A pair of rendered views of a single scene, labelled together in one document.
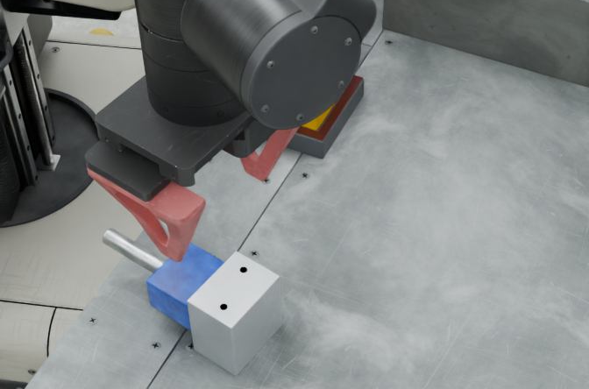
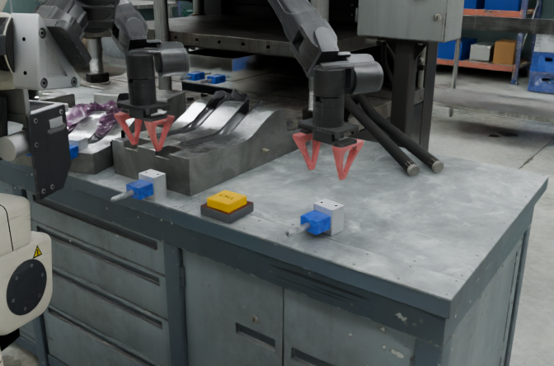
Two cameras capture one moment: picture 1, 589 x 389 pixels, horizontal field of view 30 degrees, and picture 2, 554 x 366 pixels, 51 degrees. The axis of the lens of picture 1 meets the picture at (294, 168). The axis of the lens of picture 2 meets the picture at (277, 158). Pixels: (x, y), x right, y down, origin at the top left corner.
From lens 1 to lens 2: 1.15 m
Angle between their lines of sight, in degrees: 71
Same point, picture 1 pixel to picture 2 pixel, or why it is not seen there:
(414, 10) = (198, 180)
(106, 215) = not seen: outside the picture
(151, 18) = (340, 91)
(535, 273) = (313, 190)
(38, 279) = not seen: outside the picture
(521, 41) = (225, 170)
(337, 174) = (261, 209)
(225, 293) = (330, 204)
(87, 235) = not seen: outside the picture
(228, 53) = (374, 73)
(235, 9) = (367, 66)
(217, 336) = (340, 216)
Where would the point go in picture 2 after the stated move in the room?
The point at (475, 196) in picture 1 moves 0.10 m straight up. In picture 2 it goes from (280, 193) to (280, 151)
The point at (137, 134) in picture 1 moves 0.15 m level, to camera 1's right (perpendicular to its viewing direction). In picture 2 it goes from (345, 129) to (348, 109)
